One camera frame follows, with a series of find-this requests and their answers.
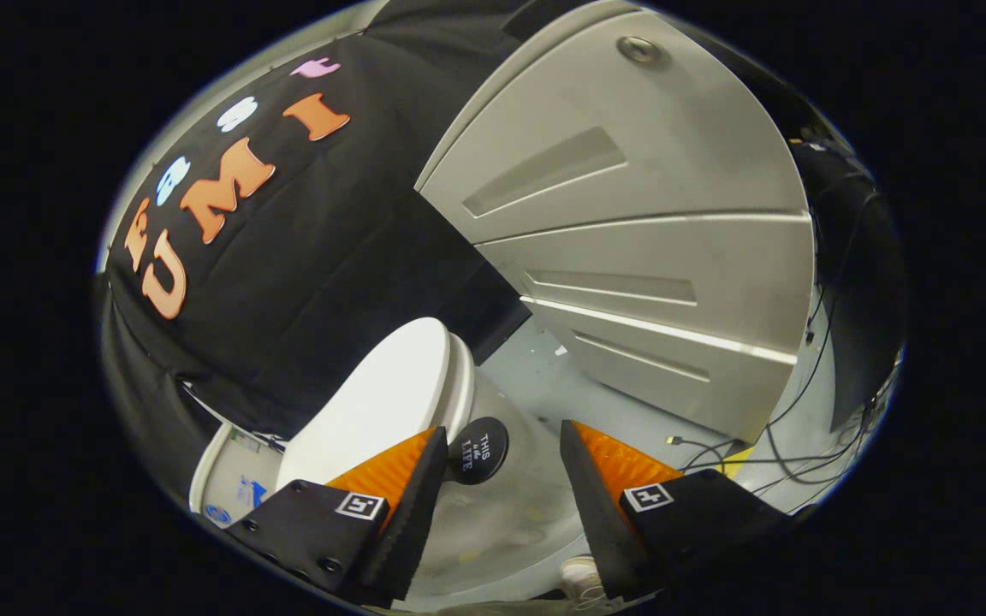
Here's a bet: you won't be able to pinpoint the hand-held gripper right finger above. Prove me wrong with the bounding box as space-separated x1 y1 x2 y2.
559 419 793 604

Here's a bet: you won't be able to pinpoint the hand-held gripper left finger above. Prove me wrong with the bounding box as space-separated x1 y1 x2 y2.
223 425 449 608

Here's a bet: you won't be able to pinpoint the black round lid handle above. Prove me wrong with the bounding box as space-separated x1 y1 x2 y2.
446 417 509 486

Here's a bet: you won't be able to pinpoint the white toilet lid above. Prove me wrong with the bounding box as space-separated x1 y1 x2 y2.
275 317 477 493

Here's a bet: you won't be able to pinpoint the white toilet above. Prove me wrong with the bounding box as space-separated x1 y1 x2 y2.
189 334 598 611

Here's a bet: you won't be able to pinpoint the person's white shoe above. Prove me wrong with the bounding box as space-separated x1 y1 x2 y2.
560 556 607 605

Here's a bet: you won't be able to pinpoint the yellow tape strip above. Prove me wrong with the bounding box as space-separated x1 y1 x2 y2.
718 445 756 481

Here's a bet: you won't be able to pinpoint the black backdrop cloth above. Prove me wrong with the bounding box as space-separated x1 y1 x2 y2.
98 0 906 506

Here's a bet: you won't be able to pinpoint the white drawer cabinet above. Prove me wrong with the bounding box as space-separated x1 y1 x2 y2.
414 7 817 444

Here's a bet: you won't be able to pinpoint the black floor cables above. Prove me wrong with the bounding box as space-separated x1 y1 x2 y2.
667 282 898 507

